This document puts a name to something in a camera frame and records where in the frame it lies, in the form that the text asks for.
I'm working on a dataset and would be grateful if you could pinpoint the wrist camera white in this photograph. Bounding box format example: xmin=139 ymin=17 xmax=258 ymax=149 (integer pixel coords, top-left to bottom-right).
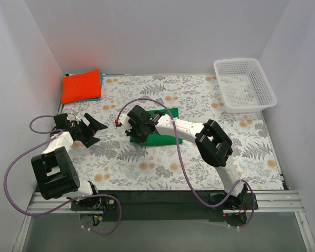
xmin=115 ymin=113 xmax=132 ymax=132
xmin=67 ymin=113 xmax=81 ymax=125

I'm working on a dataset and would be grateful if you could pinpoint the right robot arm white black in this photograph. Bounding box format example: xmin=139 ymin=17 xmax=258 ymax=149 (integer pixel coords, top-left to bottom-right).
xmin=119 ymin=106 xmax=248 ymax=209

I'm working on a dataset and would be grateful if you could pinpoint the white plastic basket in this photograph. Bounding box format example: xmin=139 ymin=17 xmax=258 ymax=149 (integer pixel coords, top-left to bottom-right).
xmin=214 ymin=58 xmax=277 ymax=114

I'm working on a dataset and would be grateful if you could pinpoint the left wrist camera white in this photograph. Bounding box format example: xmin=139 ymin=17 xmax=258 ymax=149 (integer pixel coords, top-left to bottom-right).
xmin=67 ymin=113 xmax=81 ymax=125

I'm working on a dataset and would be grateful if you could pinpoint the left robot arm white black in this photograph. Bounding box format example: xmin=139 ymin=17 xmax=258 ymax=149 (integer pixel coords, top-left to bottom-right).
xmin=31 ymin=113 xmax=108 ymax=200

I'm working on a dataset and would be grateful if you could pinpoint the folded blue t shirt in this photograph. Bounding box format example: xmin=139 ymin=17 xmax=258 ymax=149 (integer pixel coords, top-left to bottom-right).
xmin=90 ymin=72 xmax=103 ymax=101

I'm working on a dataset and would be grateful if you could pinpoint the floral patterned table mat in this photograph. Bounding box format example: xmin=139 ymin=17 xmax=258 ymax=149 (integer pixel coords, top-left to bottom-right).
xmin=60 ymin=75 xmax=284 ymax=190

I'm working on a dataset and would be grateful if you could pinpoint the folded orange t shirt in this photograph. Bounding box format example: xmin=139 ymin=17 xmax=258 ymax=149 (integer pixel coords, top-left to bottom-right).
xmin=61 ymin=69 xmax=101 ymax=104

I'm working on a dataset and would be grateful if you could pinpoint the green t shirt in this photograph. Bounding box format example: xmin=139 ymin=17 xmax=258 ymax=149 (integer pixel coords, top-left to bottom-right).
xmin=130 ymin=108 xmax=179 ymax=146

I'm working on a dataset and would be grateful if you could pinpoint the aluminium rail frame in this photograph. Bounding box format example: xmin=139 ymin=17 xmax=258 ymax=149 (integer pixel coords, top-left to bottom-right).
xmin=14 ymin=190 xmax=315 ymax=251

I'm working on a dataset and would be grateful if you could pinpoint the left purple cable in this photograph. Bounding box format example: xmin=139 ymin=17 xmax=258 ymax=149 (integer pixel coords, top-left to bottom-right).
xmin=4 ymin=115 xmax=123 ymax=236

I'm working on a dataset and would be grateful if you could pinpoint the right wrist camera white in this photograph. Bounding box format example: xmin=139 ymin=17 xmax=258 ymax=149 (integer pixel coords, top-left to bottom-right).
xmin=115 ymin=113 xmax=132 ymax=132

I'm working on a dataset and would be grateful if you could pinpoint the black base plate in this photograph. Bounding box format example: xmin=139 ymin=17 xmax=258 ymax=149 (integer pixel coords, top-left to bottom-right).
xmin=70 ymin=191 xmax=259 ymax=223

